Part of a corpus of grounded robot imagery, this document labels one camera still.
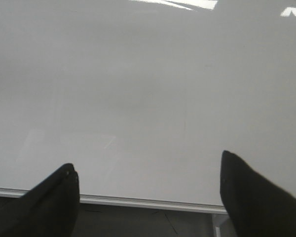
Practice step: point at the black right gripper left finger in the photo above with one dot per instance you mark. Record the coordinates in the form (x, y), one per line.
(50, 209)

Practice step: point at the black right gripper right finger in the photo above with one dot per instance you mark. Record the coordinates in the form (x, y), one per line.
(256, 206)

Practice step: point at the grey metal whiteboard stand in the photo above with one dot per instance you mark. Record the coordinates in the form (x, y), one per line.
(217, 221)

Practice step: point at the white whiteboard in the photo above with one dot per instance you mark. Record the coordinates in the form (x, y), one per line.
(143, 96)

